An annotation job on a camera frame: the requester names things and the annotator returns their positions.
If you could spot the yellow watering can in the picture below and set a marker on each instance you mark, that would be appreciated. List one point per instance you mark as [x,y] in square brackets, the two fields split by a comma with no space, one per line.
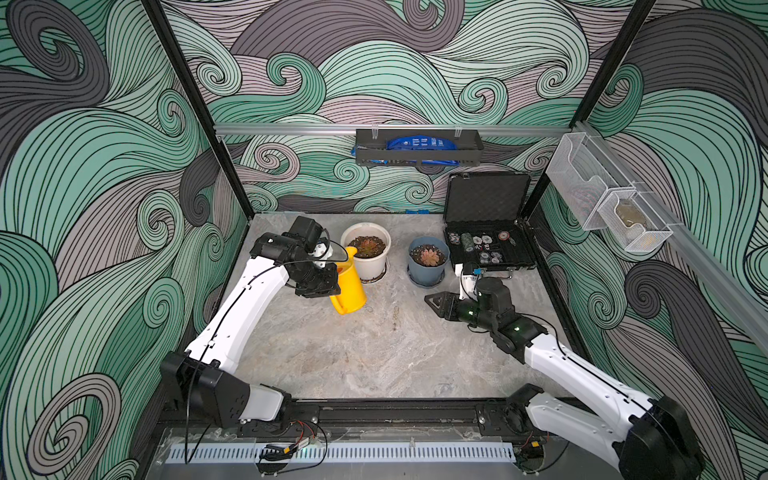
[352,296]

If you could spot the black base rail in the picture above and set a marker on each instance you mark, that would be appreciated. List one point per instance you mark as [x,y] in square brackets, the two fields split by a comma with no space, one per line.
[493,417]

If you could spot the pink succulent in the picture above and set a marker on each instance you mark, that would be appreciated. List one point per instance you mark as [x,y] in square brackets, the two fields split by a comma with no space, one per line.
[428,255]

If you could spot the red-green succulent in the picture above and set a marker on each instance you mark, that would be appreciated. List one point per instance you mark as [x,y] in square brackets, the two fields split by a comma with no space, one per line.
[368,247]

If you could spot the blue-grey pot saucer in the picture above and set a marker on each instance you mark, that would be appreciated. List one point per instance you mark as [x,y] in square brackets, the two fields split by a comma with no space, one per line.
[437,282]

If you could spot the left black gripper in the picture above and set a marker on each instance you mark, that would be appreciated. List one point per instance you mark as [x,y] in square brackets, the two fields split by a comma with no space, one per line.
[329,286]

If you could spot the blue-grey flower pot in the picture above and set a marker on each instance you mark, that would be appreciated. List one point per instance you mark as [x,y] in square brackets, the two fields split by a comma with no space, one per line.
[424,274]

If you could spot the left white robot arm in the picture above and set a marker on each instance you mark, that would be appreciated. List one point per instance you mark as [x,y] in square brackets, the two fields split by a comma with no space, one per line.
[201,379]

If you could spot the clear wall bin large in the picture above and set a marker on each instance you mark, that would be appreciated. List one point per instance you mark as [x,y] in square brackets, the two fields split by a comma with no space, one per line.
[581,179]

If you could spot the white pot saucer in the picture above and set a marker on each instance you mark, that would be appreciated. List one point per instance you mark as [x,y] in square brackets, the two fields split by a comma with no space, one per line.
[377,278]

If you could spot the clear wall bin small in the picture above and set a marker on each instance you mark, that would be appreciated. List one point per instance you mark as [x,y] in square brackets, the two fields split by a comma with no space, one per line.
[634,224]

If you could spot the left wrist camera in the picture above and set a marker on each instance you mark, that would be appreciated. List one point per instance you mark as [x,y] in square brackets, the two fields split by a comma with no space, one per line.
[323,250]

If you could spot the aluminium wall rail right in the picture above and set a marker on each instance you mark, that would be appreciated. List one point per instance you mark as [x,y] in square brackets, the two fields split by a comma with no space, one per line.
[748,313]

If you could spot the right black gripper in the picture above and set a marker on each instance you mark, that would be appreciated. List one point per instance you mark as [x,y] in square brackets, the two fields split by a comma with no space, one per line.
[452,305]

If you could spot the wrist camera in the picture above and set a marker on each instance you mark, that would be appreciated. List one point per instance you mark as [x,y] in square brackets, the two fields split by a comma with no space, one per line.
[323,250]
[468,275]

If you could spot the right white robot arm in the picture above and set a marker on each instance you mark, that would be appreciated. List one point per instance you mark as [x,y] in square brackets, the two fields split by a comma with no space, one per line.
[640,436]

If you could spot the white flower pot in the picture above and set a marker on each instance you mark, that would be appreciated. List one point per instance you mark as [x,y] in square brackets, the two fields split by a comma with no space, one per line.
[368,268]

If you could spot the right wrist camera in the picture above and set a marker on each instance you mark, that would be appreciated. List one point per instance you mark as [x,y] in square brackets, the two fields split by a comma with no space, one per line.
[468,275]

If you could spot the blue object in basket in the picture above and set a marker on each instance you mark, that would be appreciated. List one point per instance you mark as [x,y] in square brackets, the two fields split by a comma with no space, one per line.
[420,143]

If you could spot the white slotted cable duct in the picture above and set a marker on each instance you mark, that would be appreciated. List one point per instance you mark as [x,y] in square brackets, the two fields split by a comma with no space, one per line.
[364,452]

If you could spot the black wall shelf basket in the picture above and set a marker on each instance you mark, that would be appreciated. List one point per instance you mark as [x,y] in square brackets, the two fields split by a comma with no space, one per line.
[370,147]

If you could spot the black tool case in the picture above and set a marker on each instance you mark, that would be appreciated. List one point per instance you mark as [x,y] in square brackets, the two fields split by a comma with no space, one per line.
[483,224]

